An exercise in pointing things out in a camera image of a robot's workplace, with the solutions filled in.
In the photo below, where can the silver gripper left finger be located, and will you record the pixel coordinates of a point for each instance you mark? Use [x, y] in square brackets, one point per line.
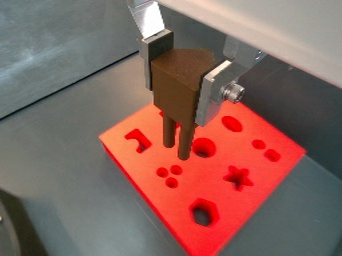
[156, 37]

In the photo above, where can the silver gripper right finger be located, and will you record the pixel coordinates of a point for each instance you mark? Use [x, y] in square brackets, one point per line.
[219, 85]

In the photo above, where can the brown three prong peg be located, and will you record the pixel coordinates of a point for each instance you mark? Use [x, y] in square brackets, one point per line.
[177, 71]

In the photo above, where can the red foam shape board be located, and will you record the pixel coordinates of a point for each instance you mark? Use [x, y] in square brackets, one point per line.
[203, 196]

